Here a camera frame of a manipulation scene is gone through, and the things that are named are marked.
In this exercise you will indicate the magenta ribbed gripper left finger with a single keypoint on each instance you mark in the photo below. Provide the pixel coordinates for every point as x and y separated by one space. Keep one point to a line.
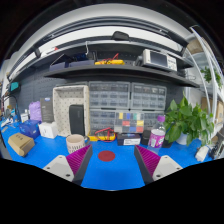
72 167

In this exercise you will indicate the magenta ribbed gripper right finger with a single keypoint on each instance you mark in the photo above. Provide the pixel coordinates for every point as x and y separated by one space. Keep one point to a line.
152 166

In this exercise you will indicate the beige patterned ceramic mug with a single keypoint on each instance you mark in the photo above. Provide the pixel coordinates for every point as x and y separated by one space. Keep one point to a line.
75 142

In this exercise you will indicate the clear bottle purple label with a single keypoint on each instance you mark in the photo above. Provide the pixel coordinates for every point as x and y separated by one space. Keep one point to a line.
157 135

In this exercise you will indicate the red round coaster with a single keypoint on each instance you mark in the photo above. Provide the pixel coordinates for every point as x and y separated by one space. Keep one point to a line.
106 156

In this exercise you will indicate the black box white label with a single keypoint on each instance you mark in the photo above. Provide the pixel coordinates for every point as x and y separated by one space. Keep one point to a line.
127 139

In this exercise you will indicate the white small box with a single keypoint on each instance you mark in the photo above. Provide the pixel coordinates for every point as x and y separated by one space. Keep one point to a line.
48 130

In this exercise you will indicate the yellow multimeter on table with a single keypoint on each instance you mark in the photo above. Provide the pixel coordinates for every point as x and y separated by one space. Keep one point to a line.
104 135

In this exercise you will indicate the white power adapter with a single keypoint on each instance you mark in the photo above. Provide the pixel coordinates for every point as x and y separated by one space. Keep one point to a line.
202 153

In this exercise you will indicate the green potted plant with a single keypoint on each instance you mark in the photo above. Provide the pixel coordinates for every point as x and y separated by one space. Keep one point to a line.
192 121

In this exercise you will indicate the brown cardboard box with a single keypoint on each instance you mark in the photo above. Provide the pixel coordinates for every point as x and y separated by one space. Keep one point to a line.
21 144

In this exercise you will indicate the black rectangular speaker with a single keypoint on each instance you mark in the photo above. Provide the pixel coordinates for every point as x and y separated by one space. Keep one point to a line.
76 116

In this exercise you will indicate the blue plastic box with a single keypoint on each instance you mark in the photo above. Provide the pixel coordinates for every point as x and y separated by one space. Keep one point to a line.
30 128

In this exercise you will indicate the grey drawer organizer cabinet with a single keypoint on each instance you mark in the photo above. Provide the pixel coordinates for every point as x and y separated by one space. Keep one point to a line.
125 107

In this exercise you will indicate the purple plastic bag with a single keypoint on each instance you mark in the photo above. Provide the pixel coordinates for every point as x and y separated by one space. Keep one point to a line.
35 111

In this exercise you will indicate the dark grey product box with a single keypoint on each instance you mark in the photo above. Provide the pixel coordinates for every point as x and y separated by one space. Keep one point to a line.
47 109

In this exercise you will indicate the white perforated tray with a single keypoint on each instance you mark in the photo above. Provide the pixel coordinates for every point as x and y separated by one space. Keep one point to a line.
63 98

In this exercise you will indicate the dark blue box on shelf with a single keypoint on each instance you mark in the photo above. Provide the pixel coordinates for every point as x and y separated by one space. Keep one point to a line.
65 61

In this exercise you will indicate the white oscilloscope on shelf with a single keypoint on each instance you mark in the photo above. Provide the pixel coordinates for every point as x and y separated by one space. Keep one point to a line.
156 59

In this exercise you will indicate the white metal rack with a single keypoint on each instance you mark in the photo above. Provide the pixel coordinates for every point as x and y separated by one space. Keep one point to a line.
200 52

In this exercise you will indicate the black wall shelf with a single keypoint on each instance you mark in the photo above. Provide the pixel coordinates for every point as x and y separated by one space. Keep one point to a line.
123 71

